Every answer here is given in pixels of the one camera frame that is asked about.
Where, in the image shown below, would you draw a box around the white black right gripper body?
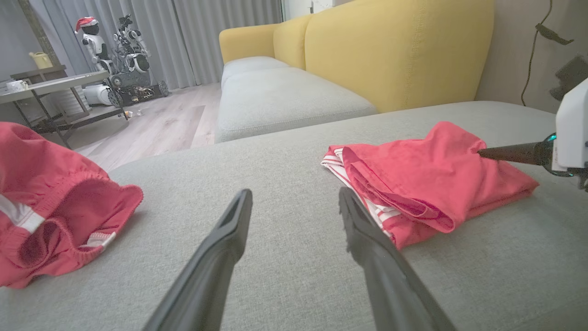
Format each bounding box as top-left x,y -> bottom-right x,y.
546,77 -> 588,179

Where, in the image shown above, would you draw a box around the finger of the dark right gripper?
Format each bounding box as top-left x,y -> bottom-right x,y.
477,137 -> 556,167

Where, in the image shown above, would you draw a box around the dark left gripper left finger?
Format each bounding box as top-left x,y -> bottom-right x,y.
141,188 -> 254,331

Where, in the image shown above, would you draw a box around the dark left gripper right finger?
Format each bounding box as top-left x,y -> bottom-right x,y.
338,186 -> 458,331

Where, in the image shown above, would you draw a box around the red and white jersey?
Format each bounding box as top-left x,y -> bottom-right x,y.
321,120 -> 541,251

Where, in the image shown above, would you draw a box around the red shorts with white stripe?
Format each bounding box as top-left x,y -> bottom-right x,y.
0,121 -> 144,289

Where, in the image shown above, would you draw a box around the grey and yellow sofa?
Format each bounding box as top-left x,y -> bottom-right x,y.
0,0 -> 588,331

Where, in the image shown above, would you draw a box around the yellow sofa back cushion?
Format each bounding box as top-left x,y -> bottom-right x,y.
273,14 -> 314,70
305,0 -> 495,114

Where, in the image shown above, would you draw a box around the grey sofa seat cushion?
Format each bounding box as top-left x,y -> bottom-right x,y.
215,67 -> 378,144
221,56 -> 291,89

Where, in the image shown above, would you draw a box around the white round appliance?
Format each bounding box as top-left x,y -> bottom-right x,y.
83,84 -> 113,107

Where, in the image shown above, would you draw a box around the white ribbed heater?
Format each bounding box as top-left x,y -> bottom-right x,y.
55,87 -> 91,118

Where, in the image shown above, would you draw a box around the black wheeled robot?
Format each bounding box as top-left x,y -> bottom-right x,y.
107,14 -> 170,107

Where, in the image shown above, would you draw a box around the grey curtains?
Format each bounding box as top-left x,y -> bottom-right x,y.
28,0 -> 284,91

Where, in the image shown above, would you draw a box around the yellow sofa armrest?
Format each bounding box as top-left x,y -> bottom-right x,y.
219,23 -> 282,65

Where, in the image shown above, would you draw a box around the grey table with black legs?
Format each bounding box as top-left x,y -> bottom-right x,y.
0,70 -> 130,150

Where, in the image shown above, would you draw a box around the white robot with santa hat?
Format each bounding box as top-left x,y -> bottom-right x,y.
74,17 -> 116,75

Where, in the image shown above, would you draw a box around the yellow watering can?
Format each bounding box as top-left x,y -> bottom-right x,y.
28,51 -> 54,70

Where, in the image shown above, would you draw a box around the dark hanging wall vine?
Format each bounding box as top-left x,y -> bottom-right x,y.
521,0 -> 588,106

